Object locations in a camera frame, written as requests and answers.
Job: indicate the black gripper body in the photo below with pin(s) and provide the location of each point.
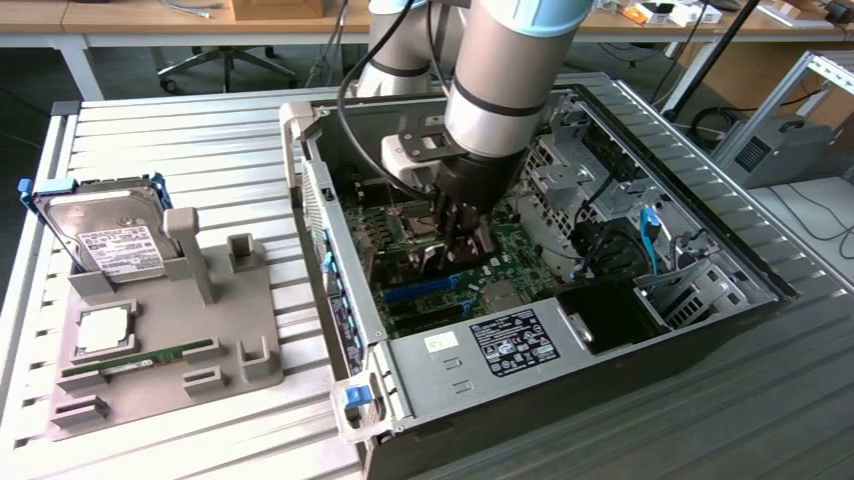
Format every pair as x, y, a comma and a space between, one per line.
476, 185

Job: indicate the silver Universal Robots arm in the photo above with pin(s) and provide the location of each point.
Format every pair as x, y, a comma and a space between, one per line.
507, 75

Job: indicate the green Dell motherboard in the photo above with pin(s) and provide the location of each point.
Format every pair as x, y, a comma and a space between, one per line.
513, 250

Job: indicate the CPU socket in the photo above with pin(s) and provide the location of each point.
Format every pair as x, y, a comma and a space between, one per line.
416, 225

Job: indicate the silver chipset heatsink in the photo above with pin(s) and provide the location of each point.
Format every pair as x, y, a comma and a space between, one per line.
503, 295

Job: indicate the metal drive cage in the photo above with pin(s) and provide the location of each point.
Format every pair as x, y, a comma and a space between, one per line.
553, 175

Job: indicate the black expansion slot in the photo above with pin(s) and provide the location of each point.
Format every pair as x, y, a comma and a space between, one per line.
427, 311
429, 326

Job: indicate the grey power supply unit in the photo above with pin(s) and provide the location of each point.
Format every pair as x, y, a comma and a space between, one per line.
433, 380

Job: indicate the metal disk bay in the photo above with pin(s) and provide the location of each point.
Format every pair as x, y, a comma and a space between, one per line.
693, 300

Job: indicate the open black PC case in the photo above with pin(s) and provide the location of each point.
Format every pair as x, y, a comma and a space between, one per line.
600, 400

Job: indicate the blue case latch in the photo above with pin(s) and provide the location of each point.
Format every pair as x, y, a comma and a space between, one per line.
355, 397

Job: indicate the orange white small box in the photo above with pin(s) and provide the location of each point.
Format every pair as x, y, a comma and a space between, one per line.
643, 15

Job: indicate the black office chair base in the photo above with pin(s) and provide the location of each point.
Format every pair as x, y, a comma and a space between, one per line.
229, 60

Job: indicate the black tripod pole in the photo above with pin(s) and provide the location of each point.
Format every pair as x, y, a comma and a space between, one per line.
717, 50

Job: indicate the grey parts rack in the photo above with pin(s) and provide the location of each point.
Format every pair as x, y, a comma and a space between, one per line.
166, 325

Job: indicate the grey computer tower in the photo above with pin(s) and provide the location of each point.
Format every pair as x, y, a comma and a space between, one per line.
794, 150

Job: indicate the green RAM stick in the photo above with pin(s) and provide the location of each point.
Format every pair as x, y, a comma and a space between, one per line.
160, 356

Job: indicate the silver hard disk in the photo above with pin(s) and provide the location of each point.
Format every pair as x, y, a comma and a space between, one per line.
100, 220

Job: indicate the silver CPU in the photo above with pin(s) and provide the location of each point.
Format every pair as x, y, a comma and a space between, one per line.
102, 330

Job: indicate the blue disk caddy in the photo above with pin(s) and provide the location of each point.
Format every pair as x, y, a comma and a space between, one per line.
49, 190

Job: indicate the metal slat table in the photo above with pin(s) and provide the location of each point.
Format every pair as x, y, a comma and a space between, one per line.
166, 460

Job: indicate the black power adapter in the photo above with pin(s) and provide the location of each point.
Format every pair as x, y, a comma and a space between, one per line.
836, 10

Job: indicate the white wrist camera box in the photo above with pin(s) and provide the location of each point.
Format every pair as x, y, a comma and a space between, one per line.
400, 160

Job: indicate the aluminium profile frame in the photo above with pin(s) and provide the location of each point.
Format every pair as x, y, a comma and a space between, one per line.
830, 65

